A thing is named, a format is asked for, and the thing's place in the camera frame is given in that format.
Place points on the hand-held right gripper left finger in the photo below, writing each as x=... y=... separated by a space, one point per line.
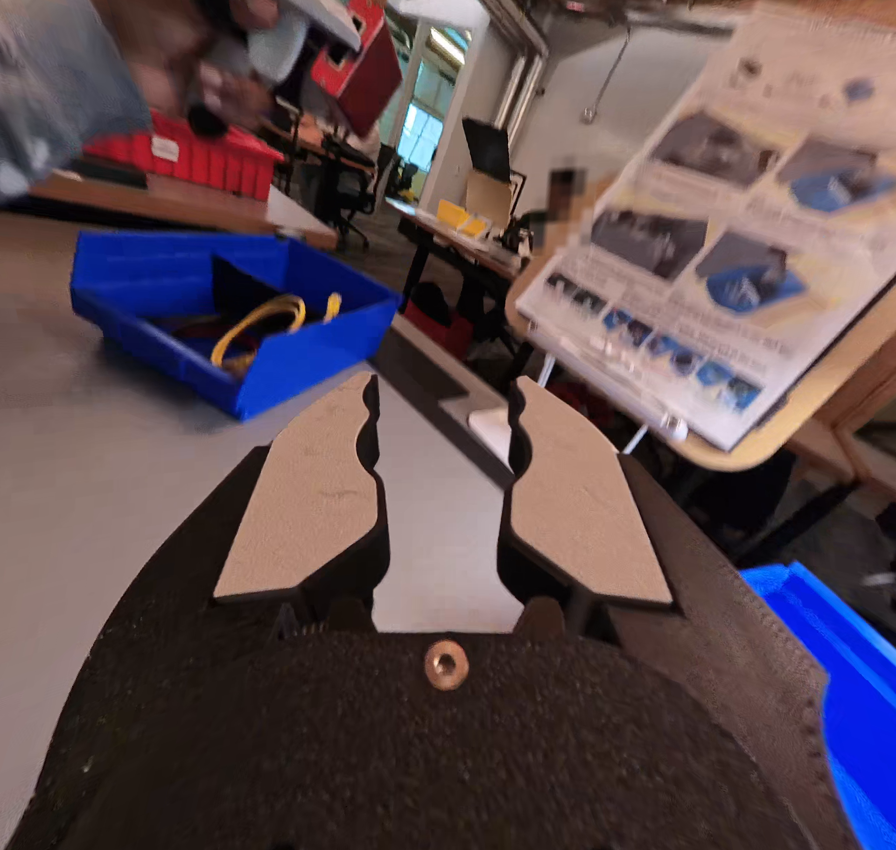
x=308 y=493

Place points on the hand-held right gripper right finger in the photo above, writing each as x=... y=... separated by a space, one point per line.
x=581 y=514

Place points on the blue plastic bin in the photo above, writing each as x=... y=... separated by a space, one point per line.
x=854 y=668
x=301 y=374

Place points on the person's left hand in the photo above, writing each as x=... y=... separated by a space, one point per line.
x=238 y=90

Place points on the red plastic crate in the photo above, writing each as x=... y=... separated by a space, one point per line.
x=189 y=157

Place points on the wooden desk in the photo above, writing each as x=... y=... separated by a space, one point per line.
x=175 y=206

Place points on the red bag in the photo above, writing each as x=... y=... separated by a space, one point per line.
x=437 y=332

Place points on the cardboard box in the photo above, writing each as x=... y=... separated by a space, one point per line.
x=490 y=195

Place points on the instruction poster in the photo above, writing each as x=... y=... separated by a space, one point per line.
x=735 y=234

